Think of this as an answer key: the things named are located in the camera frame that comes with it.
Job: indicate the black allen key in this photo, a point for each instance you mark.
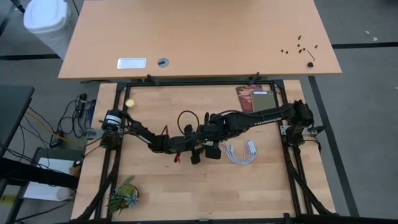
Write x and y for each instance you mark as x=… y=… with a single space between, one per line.
x=311 y=56

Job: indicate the white box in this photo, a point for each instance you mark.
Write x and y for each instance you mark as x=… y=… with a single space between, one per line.
x=46 y=189

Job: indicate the black frame clamp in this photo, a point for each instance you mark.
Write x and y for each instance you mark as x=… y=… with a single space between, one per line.
x=152 y=79
x=254 y=78

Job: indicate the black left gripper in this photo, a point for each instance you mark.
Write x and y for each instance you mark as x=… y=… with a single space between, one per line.
x=180 y=144

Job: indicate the yellow candle glass jar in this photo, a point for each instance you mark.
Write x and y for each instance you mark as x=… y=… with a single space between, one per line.
x=130 y=103

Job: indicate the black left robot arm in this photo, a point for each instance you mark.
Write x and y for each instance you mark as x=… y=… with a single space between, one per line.
x=140 y=130

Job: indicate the brown red book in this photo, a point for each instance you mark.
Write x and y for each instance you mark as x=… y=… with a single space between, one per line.
x=244 y=99

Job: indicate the black power adapter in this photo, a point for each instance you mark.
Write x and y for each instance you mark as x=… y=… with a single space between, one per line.
x=55 y=142

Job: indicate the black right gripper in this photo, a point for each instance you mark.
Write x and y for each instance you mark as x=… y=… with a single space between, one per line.
x=213 y=133

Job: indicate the black power strip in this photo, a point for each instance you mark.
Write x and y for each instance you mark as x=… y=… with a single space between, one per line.
x=82 y=102

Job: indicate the green succulent plant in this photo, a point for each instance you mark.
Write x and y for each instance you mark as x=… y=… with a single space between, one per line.
x=124 y=196

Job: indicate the white trash bin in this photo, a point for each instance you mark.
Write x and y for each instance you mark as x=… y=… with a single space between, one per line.
x=46 y=21

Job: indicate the light wooden desk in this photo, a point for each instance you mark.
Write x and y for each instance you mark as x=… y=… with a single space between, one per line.
x=199 y=37

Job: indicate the black aluminium table frame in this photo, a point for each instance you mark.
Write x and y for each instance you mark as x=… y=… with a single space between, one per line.
x=202 y=83

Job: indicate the black side desk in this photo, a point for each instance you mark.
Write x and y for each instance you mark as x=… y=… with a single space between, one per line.
x=12 y=109

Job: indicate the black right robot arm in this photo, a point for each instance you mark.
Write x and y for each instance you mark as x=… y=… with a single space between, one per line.
x=264 y=117

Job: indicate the olive green notebook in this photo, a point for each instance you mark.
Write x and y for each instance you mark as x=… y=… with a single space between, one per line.
x=263 y=101

